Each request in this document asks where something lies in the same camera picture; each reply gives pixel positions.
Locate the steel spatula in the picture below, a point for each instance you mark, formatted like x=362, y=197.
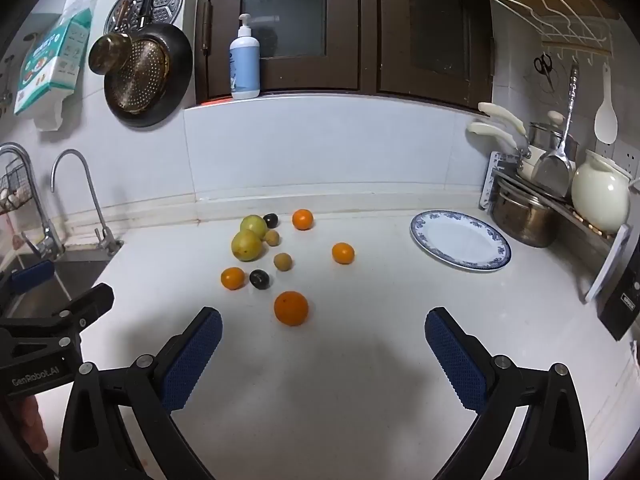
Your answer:
x=553, y=171

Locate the large orange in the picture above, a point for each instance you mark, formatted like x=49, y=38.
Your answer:
x=291, y=308

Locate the yellow pear front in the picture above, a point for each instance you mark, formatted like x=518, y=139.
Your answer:
x=246, y=246

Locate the cream handle saucepan upper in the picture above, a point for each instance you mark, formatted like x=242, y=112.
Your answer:
x=539, y=134

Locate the teal paper box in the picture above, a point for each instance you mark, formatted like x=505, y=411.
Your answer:
x=50, y=72

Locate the blue white oval plate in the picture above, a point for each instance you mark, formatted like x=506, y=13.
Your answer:
x=460, y=240

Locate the small orange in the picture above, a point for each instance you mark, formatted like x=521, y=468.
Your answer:
x=233, y=278
x=343, y=253

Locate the white rice paddle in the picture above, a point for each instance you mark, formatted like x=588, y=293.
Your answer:
x=606, y=123

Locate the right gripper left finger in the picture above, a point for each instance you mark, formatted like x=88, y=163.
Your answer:
x=95, y=441

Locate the black scissors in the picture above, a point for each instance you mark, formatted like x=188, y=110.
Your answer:
x=543, y=66

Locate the brown kiwi front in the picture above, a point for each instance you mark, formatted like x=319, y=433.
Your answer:
x=283, y=261

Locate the white ceramic jar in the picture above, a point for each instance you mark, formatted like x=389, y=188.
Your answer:
x=600, y=192

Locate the brown kiwi back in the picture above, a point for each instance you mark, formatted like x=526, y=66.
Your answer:
x=272, y=238

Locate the brass strainer ladle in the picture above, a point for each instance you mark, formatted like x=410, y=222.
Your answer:
x=134, y=70

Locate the blue soap pump bottle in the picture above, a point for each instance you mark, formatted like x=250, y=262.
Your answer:
x=244, y=62

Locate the person's left hand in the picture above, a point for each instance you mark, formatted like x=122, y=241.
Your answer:
x=30, y=421

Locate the brown kiwi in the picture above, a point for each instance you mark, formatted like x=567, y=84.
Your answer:
x=283, y=261
x=272, y=238

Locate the steel stock pot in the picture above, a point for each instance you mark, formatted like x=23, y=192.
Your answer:
x=522, y=216

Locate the black box on counter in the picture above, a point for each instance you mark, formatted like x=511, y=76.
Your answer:
x=622, y=307

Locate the dark plum back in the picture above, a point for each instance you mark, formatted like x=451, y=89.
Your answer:
x=272, y=220

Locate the cream handle saucepan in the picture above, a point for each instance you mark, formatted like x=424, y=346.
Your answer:
x=539, y=134
x=528, y=155

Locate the white wire wall rack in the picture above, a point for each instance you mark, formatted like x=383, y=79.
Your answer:
x=581, y=26

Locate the dark wooden window frame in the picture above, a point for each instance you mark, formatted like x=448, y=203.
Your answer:
x=438, y=51

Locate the corner metal shelf rack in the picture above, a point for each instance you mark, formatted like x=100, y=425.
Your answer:
x=501, y=168

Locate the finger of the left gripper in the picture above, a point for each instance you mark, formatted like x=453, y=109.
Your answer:
x=17, y=283
x=85, y=309

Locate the round steel steamer rack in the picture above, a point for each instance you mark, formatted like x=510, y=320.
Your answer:
x=125, y=15

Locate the green pear back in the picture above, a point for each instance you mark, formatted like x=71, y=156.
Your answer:
x=255, y=224

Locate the dark plum front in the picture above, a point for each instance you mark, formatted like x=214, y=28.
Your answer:
x=260, y=279

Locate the cream handle saucepan lower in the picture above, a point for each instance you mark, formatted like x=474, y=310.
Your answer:
x=528, y=155

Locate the dark plum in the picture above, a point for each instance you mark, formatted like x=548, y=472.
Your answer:
x=260, y=279
x=272, y=220

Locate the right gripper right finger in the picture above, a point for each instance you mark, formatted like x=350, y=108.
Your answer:
x=551, y=443

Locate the black frying pan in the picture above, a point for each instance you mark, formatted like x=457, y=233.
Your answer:
x=180, y=60

